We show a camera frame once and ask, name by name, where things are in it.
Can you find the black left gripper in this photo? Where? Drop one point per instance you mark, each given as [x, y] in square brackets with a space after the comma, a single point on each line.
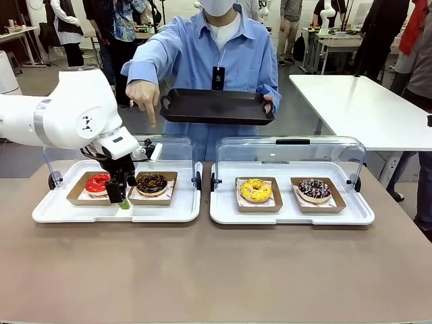
[116, 167]

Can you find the chocolate sprinkled donut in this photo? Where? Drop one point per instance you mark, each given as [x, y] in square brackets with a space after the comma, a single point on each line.
[152, 185]

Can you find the brown cardboard donut box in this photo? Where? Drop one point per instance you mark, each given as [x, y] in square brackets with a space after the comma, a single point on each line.
[320, 208]
[260, 208]
[76, 199]
[152, 201]

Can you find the black serving tray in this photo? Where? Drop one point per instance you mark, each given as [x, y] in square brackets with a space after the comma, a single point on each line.
[216, 108]

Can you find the person's left forearm blue sleeve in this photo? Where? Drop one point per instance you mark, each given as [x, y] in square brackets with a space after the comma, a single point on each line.
[275, 87]

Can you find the person's right forearm blue sleeve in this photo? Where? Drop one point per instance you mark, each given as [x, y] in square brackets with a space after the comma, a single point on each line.
[145, 64]

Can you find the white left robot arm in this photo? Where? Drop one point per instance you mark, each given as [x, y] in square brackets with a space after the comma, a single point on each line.
[67, 108]

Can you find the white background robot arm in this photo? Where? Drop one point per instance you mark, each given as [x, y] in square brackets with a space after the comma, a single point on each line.
[325, 17]
[264, 8]

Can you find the red glazed donut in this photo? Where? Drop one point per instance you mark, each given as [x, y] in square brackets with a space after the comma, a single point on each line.
[94, 185]

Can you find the yellow glazed donut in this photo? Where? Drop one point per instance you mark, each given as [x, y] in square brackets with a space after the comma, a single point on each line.
[249, 194]

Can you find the person in blue shirt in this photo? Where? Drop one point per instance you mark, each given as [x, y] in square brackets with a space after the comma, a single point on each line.
[236, 50]

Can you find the dark purple sprinkled donut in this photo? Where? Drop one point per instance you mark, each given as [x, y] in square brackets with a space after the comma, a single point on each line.
[305, 189]

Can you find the person's right hand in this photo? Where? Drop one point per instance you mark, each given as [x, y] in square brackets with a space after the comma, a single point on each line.
[143, 94]

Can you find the person's left hand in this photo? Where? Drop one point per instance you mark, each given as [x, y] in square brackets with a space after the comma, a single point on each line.
[271, 101]

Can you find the white display tray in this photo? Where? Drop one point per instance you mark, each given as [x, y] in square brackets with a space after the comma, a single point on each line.
[162, 212]
[287, 212]

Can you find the clear plastic tray lid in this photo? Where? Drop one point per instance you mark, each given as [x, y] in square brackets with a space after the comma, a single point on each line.
[179, 152]
[303, 155]

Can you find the black name tag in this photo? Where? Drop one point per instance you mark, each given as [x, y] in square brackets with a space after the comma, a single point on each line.
[218, 79]

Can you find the white air purifier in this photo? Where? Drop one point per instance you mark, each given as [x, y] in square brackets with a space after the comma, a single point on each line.
[8, 74]

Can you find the bystander in patterned blue shirt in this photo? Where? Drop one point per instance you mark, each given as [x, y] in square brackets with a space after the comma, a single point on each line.
[125, 20]

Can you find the bystander in dark clothes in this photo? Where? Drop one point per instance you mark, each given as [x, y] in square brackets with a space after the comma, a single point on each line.
[98, 13]

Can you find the bystander in black vest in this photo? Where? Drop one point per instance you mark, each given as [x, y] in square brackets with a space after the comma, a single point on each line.
[65, 20]

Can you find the background white desk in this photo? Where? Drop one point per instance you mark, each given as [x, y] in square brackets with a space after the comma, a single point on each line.
[17, 33]

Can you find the white face mask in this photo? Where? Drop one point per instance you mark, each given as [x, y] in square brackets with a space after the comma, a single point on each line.
[219, 8]

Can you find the black backpack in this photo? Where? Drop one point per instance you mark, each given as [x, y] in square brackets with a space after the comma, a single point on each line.
[299, 49]

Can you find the bystander in grey clothes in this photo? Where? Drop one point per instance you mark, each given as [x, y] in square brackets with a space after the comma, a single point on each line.
[290, 27]

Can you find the white office table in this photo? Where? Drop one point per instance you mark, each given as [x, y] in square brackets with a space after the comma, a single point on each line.
[364, 108]

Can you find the background work desk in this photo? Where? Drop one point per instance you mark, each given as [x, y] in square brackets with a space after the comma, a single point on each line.
[337, 42]

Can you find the bystander in black outfit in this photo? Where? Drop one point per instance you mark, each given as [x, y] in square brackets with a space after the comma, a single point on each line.
[381, 27]

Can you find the bystander in red and grey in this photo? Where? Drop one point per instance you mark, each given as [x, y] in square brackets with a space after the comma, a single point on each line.
[422, 67]

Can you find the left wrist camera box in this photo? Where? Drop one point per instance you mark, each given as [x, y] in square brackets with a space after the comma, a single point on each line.
[156, 152]

